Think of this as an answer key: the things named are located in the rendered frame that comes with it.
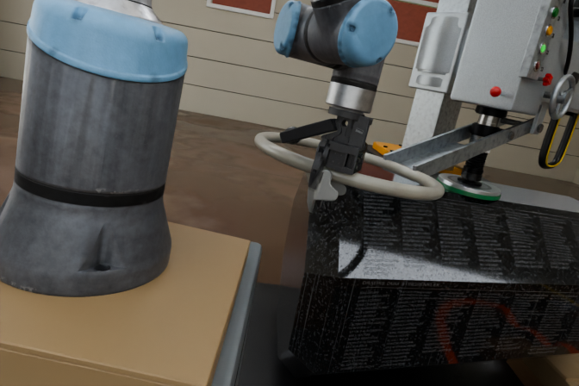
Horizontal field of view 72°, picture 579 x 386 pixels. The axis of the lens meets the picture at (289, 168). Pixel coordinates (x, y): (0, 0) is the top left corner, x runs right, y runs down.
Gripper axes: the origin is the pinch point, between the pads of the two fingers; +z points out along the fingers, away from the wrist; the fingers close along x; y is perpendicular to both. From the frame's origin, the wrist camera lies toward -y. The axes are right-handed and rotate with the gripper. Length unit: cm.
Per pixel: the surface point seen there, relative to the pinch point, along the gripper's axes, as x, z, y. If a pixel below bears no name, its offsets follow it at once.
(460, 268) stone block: 52, 20, 36
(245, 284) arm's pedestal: -31.7, 4.5, 2.8
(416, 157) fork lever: 57, -9, 14
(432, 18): 158, -73, -5
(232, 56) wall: 562, -44, -375
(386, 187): 2.6, -7.2, 13.1
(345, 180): -0.7, -6.7, 5.6
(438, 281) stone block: 45, 24, 31
